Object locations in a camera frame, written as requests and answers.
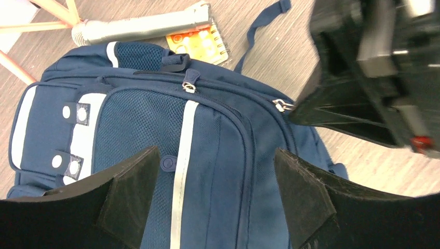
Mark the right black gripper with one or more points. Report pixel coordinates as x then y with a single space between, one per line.
377 78

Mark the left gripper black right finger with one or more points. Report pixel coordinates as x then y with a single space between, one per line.
323 210

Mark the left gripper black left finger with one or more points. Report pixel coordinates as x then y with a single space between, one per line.
108 209

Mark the navy blue student backpack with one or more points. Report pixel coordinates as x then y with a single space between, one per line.
217 132

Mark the orange calculator toy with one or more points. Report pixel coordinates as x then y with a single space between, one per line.
204 45

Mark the silver microphone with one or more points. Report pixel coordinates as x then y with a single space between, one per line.
196 17

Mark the pink music stand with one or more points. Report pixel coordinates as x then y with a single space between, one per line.
68 17

